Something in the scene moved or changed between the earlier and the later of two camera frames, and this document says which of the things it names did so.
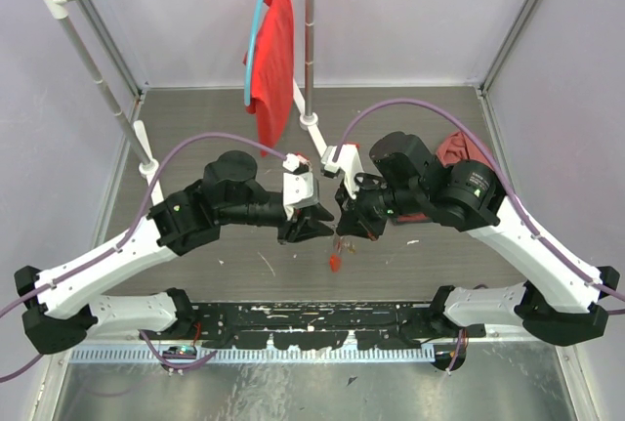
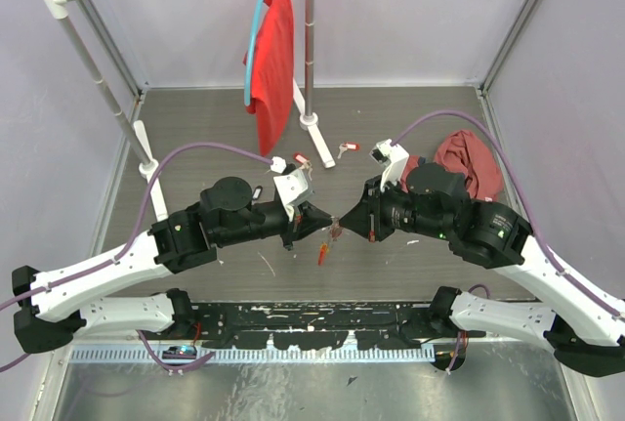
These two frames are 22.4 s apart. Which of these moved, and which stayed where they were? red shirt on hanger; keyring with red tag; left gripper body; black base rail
Moved: keyring with red tag
Stayed: black base rail; red shirt on hanger; left gripper body
